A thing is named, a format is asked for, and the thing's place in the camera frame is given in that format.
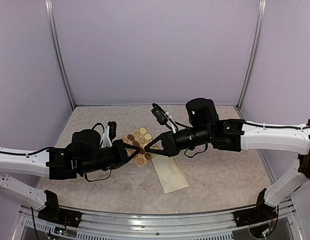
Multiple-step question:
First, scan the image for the front aluminium rail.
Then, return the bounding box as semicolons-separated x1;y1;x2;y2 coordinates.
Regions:
10;199;305;240

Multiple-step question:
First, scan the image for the right aluminium corner post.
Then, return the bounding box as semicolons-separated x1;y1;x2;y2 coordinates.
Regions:
236;0;266;111

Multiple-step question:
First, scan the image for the cream paper envelope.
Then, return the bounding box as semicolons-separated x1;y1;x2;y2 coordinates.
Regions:
152;155;189;194

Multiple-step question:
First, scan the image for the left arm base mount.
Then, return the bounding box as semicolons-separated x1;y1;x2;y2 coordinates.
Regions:
38;190;82;228

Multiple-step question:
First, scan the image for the left aluminium corner post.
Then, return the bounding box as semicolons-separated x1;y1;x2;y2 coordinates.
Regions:
44;0;77;110

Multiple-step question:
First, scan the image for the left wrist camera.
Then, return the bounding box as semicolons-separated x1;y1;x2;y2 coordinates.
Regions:
100;121;117;148

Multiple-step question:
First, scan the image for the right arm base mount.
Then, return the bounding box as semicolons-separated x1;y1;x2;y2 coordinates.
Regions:
233;188;278;227

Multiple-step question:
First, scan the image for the round seal sticker sheet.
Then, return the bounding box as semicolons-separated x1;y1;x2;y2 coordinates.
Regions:
122;127;157;168

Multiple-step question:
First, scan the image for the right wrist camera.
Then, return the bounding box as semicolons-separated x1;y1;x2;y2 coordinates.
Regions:
151;103;178;133

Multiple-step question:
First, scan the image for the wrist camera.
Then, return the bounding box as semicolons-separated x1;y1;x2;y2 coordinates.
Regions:
100;121;117;148
151;103;178;133

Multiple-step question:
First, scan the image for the aluminium corner post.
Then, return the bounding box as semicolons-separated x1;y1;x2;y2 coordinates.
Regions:
44;0;77;110
236;0;266;111

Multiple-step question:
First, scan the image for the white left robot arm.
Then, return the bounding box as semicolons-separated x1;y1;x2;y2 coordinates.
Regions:
0;129;140;223

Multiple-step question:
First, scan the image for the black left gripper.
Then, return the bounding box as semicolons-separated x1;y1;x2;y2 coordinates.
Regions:
79;139;140;175

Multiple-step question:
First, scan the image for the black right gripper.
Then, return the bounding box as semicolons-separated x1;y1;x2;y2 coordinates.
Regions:
144;125;212;158

